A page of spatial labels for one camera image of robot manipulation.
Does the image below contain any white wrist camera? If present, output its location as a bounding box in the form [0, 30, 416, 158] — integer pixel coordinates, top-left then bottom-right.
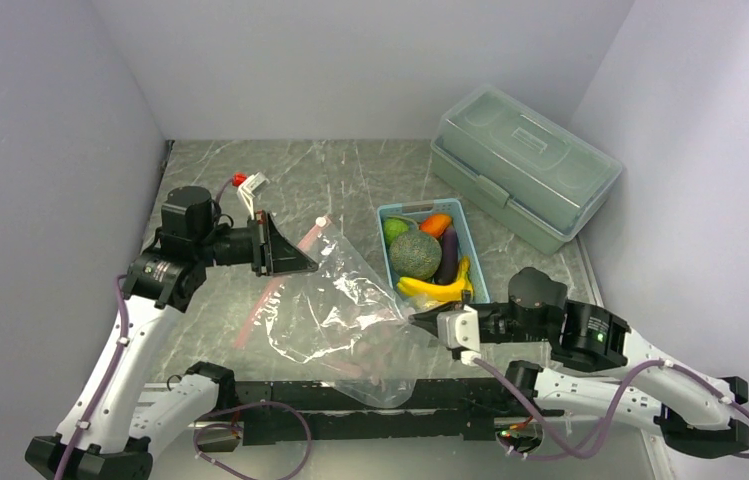
[436, 306, 481, 366]
[232, 172, 269, 219]

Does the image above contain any orange mango fruit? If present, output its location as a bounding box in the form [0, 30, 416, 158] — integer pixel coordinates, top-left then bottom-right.
[419, 213, 453, 239]

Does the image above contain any green storage box, clear lid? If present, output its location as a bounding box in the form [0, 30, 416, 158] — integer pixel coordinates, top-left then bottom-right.
[431, 86, 623, 255]

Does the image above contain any purple eggplant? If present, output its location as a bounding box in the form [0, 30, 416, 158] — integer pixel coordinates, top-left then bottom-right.
[434, 226, 459, 285]

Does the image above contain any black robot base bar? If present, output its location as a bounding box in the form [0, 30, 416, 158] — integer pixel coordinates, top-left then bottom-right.
[171, 377, 565, 445]

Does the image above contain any upper yellow banana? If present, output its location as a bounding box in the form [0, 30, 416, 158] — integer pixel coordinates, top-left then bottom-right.
[395, 277, 474, 303]

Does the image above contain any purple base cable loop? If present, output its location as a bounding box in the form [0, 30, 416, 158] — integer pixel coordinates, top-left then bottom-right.
[192, 401, 314, 480]

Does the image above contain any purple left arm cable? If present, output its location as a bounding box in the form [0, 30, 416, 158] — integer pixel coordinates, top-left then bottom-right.
[52, 274, 133, 480]

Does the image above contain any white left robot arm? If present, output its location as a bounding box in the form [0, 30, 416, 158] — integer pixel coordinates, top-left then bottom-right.
[25, 174, 317, 479]

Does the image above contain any green custard apple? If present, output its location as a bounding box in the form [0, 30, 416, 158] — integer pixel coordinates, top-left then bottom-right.
[382, 216, 418, 247]

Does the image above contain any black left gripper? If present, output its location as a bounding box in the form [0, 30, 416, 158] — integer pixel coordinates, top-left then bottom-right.
[195, 210, 318, 277]

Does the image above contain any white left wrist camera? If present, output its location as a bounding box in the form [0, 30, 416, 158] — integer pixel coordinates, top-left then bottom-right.
[232, 172, 269, 219]

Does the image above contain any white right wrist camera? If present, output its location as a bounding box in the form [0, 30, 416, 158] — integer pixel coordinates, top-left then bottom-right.
[436, 306, 481, 366]

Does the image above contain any light blue plastic basket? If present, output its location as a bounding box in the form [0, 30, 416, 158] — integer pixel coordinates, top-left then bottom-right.
[377, 199, 490, 303]

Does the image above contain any clear zip top bag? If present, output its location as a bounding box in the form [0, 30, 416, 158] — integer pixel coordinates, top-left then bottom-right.
[234, 216, 455, 409]

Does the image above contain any yellow banana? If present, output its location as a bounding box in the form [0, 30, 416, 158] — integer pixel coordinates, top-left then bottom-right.
[395, 277, 474, 303]
[455, 256, 474, 303]

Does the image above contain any lower yellow banana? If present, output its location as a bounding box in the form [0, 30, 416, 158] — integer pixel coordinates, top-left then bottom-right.
[455, 256, 474, 303]

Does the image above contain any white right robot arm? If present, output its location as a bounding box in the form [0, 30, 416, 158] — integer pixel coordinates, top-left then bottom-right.
[409, 267, 749, 459]

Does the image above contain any netted green melon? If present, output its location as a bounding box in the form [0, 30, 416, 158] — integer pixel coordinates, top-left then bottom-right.
[388, 230, 442, 280]

